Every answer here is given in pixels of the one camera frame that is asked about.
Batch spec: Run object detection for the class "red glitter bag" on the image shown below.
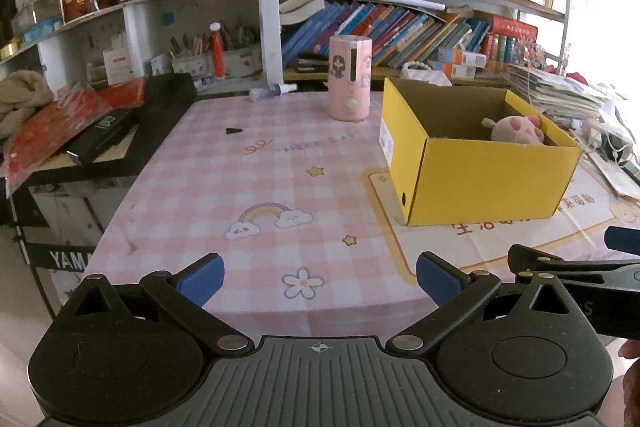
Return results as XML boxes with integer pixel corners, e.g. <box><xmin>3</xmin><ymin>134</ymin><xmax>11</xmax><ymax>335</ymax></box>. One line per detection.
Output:
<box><xmin>2</xmin><ymin>89</ymin><xmax>113</xmax><ymax>198</ymax></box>

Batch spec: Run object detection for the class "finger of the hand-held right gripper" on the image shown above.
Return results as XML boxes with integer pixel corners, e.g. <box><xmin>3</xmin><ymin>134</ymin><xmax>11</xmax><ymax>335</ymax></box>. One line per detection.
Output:
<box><xmin>604</xmin><ymin>226</ymin><xmax>640</xmax><ymax>254</ymax></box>
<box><xmin>507</xmin><ymin>244</ymin><xmax>640</xmax><ymax>281</ymax></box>

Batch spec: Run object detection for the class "orange white medicine box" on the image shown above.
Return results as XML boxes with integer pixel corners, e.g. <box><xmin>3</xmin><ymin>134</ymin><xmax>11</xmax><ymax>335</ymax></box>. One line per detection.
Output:
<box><xmin>434</xmin><ymin>63</ymin><xmax>477</xmax><ymax>80</ymax></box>
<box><xmin>437</xmin><ymin>48</ymin><xmax>488</xmax><ymax>68</ymax></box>

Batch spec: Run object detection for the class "white card box red label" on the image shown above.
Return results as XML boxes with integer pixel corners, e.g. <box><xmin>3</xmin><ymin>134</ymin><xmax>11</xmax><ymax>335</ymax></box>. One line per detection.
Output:
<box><xmin>102</xmin><ymin>48</ymin><xmax>135</xmax><ymax>86</ymax></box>

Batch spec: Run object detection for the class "pink cylindrical humidifier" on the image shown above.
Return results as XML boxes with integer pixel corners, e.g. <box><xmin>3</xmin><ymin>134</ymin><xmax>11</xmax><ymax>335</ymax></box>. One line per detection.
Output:
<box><xmin>327</xmin><ymin>34</ymin><xmax>373</xmax><ymax>124</ymax></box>

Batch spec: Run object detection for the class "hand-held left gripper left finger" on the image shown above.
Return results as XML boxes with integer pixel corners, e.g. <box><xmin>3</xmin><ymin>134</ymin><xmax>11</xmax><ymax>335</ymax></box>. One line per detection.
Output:
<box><xmin>50</xmin><ymin>253</ymin><xmax>255</xmax><ymax>355</ymax></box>

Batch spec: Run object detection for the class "beige cloth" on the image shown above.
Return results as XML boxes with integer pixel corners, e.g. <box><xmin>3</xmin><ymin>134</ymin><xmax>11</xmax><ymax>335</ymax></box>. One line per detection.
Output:
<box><xmin>0</xmin><ymin>71</ymin><xmax>55</xmax><ymax>138</ymax></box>

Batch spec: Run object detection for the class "yellow cardboard box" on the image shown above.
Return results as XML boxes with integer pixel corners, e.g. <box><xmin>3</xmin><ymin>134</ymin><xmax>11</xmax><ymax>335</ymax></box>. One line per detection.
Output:
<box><xmin>381</xmin><ymin>77</ymin><xmax>584</xmax><ymax>228</ymax></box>

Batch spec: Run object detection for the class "person's right hand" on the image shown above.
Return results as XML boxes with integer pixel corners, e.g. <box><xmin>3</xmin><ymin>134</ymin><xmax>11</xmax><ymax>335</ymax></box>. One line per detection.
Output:
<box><xmin>622</xmin><ymin>339</ymin><xmax>640</xmax><ymax>427</ymax></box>

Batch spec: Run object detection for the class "red folder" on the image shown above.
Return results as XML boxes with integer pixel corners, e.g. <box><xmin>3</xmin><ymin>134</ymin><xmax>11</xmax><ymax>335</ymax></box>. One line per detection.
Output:
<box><xmin>97</xmin><ymin>78</ymin><xmax>148</xmax><ymax>110</ymax></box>

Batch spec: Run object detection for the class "black digital piano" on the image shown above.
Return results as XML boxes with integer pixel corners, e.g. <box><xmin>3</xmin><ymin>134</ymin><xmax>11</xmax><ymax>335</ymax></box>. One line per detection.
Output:
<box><xmin>5</xmin><ymin>73</ymin><xmax>198</xmax><ymax>308</ymax></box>

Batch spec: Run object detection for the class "stack of newspapers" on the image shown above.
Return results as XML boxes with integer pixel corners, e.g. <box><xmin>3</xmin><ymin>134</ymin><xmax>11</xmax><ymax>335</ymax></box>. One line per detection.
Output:
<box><xmin>502</xmin><ymin>66</ymin><xmax>621</xmax><ymax>122</ymax></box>

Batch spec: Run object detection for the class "red boxed book set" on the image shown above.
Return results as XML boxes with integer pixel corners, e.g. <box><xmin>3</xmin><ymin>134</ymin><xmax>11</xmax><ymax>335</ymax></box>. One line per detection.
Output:
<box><xmin>492</xmin><ymin>14</ymin><xmax>538</xmax><ymax>38</ymax></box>

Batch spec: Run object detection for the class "long black box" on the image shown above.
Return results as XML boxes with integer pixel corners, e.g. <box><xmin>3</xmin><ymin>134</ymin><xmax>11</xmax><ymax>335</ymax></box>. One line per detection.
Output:
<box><xmin>66</xmin><ymin>108</ymin><xmax>133</xmax><ymax>165</ymax></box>

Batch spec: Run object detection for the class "small white pearl-handle bag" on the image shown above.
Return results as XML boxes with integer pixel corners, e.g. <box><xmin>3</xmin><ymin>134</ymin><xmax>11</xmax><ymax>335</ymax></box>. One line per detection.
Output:
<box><xmin>400</xmin><ymin>61</ymin><xmax>453</xmax><ymax>86</ymax></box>

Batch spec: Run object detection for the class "white pen holder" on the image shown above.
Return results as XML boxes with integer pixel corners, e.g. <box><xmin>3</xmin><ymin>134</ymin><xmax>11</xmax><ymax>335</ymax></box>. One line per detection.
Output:
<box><xmin>171</xmin><ymin>54</ymin><xmax>211</xmax><ymax>78</ymax></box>
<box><xmin>222</xmin><ymin>46</ymin><xmax>262</xmax><ymax>78</ymax></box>

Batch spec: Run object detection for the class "white bookshelf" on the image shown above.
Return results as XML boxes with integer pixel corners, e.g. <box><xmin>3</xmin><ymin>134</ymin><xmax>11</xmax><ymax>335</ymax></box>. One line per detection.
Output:
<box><xmin>0</xmin><ymin>0</ymin><xmax>573</xmax><ymax>100</ymax></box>

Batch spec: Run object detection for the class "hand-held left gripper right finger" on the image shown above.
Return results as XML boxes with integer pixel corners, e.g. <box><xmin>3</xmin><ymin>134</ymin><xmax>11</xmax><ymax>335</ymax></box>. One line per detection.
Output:
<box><xmin>386</xmin><ymin>251</ymin><xmax>596</xmax><ymax>355</ymax></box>

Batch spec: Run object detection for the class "clear spray bottle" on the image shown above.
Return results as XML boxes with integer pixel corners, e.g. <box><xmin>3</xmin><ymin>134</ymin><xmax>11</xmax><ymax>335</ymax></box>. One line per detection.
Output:
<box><xmin>249</xmin><ymin>83</ymin><xmax>298</xmax><ymax>102</ymax></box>

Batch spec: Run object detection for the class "red tassel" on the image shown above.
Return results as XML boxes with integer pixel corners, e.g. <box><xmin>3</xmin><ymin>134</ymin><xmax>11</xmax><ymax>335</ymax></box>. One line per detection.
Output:
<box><xmin>209</xmin><ymin>22</ymin><xmax>227</xmax><ymax>78</ymax></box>

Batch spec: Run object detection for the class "pink paw plush toy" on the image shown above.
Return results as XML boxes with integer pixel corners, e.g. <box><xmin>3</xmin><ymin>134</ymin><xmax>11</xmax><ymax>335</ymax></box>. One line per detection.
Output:
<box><xmin>481</xmin><ymin>114</ymin><xmax>546</xmax><ymax>148</ymax></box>

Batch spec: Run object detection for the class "row of blue-spined books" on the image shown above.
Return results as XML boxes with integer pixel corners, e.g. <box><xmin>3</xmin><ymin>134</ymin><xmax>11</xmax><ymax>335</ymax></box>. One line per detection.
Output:
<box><xmin>282</xmin><ymin>0</ymin><xmax>493</xmax><ymax>68</ymax></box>

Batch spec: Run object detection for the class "rolled white paper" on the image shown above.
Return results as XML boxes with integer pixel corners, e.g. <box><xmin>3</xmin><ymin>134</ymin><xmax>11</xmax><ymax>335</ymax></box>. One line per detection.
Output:
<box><xmin>332</xmin><ymin>0</ymin><xmax>446</xmax><ymax>12</ymax></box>

